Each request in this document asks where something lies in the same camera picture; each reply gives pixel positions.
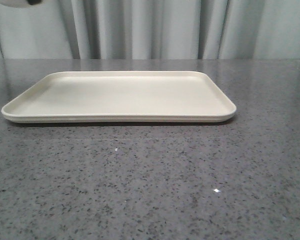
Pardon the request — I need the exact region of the pale green curtain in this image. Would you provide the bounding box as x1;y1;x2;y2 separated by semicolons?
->
0;0;300;60

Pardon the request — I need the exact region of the cream rectangular plastic tray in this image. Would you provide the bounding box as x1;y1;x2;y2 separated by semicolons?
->
1;71;237;124

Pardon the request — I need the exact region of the white smiley mug black handle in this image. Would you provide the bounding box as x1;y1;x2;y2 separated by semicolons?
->
0;0;46;9

